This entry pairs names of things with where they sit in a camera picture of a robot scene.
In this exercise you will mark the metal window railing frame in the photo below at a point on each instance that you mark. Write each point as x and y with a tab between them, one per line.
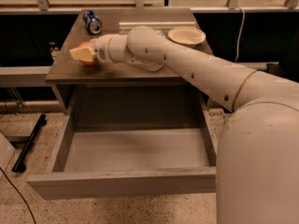
140	0

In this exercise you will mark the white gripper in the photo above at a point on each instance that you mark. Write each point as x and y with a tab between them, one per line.
102	49

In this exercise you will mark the black office chair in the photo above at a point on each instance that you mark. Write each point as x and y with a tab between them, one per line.
288	67

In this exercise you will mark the white paper bowl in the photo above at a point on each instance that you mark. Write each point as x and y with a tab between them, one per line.
187	36

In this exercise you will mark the blue soda can lying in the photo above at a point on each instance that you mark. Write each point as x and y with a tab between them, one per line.
92	22

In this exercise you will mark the black bar on floor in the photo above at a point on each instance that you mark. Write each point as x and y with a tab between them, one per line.
19	166

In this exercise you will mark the red apple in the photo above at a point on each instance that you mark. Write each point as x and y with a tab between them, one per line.
87	54

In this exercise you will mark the grey cabinet counter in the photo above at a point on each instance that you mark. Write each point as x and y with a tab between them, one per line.
66	71

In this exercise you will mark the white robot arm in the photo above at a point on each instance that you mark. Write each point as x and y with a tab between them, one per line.
258	152

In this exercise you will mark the grey open drawer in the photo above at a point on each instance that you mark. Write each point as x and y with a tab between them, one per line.
128	141

